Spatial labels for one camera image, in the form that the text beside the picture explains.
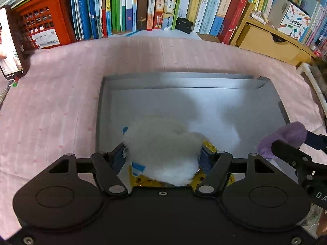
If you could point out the white printed carton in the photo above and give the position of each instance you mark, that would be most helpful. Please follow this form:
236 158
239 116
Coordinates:
293 17

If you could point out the yellow glittery scrunchie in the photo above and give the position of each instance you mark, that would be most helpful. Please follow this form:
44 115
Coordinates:
144 180

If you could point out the wooden desk drawer organizer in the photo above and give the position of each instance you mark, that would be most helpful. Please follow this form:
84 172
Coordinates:
268 40

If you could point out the red plastic crate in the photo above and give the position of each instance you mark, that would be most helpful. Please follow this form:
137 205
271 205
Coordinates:
48 12

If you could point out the small black case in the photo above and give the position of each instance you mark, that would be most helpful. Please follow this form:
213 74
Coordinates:
184 25

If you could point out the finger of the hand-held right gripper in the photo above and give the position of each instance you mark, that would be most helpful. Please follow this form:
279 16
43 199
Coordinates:
291 153
318 141

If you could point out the grey cardboard box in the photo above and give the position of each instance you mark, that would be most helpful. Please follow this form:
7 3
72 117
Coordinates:
178 107

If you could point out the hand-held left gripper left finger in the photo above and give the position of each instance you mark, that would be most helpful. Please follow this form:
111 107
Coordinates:
118 158

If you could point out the smartphone with lit screen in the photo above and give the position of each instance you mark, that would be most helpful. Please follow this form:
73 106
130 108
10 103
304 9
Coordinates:
10 46

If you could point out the row of upright books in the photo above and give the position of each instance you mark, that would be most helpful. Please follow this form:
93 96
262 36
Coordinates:
163 2

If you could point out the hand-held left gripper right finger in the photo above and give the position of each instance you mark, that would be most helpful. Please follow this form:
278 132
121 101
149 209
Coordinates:
206 158

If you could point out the pink tablecloth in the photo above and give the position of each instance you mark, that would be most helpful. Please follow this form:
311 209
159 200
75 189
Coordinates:
58 99

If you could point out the white paper sheet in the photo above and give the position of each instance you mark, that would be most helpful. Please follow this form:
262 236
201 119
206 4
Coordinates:
153 33

